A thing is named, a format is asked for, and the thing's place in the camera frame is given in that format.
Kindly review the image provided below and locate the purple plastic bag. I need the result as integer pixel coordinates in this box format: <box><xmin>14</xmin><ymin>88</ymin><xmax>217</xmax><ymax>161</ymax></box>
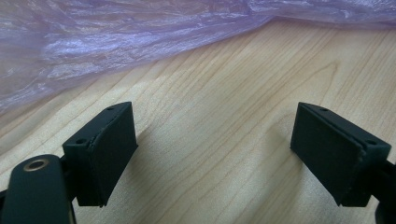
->
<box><xmin>0</xmin><ymin>0</ymin><xmax>396</xmax><ymax>115</ymax></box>

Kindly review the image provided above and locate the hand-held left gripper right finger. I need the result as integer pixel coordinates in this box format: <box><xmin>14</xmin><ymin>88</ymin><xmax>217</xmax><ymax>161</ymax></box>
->
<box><xmin>290</xmin><ymin>102</ymin><xmax>392</xmax><ymax>208</ymax></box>

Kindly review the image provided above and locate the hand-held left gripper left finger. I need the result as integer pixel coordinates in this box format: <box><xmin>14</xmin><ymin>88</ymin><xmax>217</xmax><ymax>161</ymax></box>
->
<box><xmin>62</xmin><ymin>101</ymin><xmax>139</xmax><ymax>208</ymax></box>

